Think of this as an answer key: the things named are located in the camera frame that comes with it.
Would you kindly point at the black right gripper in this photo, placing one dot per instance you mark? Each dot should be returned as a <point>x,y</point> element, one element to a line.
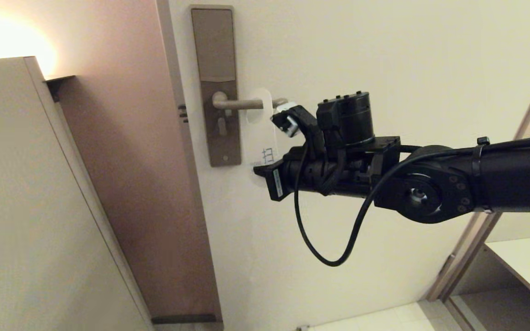
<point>320,177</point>

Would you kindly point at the blue do-not-disturb door hanger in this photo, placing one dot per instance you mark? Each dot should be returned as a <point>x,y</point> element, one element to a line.
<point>265,133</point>

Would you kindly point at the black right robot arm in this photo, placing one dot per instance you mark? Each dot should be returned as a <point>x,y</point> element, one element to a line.
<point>467,184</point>

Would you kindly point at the white room door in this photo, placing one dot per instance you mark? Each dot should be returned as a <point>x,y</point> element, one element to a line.
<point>315,276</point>

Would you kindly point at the brown door lock plate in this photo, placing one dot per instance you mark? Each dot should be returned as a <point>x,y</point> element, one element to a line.
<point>214,46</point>

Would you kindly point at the brown skirting board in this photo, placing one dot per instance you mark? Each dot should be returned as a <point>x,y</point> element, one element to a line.
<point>182,318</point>

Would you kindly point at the beige cabinet panel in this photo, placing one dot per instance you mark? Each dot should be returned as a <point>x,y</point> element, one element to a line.
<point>25,207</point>

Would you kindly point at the closet base board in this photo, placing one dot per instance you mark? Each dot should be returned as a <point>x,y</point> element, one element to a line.
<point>499,312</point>

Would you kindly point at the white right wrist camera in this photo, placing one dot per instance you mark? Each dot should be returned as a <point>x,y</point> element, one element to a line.
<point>288,119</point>

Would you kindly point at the black right camera bracket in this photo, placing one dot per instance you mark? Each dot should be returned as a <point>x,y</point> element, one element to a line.
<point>308,128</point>

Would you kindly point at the small closet frame bracket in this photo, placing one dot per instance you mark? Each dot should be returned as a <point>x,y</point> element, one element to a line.
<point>447,264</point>

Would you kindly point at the dark brown wall ledge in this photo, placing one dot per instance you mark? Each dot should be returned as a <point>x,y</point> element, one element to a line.
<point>58,87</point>

